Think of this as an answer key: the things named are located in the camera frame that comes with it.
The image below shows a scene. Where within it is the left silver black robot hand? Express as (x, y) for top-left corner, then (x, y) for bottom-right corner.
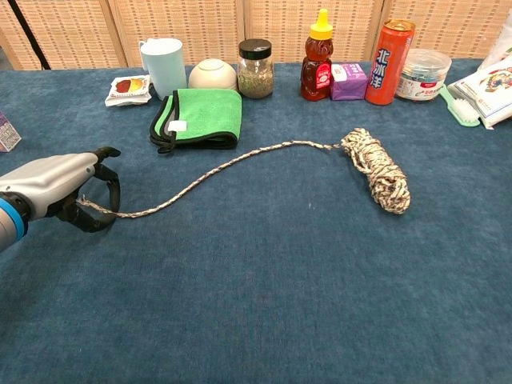
(0, 146), (122, 234)

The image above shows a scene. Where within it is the white snack packet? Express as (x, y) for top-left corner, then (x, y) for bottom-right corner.
(104, 74), (152, 108)

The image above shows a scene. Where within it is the purple small box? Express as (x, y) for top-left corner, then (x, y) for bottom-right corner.
(330, 62), (369, 102)

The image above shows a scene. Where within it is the white brown braided rope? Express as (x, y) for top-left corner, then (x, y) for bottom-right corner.
(78, 127), (412, 219)

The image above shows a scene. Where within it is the bear-shaped honey bottle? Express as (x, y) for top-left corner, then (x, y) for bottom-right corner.
(300, 8), (335, 102)

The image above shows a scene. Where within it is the white printed package bag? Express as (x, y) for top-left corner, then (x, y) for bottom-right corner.
(446, 55), (512, 130)

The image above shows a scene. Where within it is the clear plastic clip tub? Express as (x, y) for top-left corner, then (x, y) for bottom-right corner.
(394, 48), (453, 101)

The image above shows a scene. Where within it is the white ceramic bowl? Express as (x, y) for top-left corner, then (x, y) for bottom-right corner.
(187, 58), (238, 90)

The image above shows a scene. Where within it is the white plastic bag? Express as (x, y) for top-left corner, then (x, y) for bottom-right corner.
(478, 26), (512, 72)

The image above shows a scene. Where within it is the glass jar with black lid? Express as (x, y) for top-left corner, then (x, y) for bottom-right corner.
(237, 38), (275, 99)

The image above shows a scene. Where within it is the green scrub brush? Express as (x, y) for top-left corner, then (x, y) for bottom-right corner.
(438, 83), (482, 128)

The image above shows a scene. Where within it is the orange drink can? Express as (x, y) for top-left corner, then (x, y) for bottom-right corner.
(364, 18), (417, 106)

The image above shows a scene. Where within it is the light blue mug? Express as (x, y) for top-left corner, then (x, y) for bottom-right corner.
(138, 37), (188, 102)

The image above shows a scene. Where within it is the small purple carton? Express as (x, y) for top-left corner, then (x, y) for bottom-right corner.
(0, 110), (22, 154)

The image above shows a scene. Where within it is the black stand pole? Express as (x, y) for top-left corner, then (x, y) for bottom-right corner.
(8, 0), (52, 70)

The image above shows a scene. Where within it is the woven bamboo folding screen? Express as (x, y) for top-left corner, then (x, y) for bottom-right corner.
(0, 0), (512, 71)

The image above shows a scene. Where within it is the green microfiber cloth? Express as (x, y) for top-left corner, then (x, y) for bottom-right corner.
(149, 88), (244, 155)

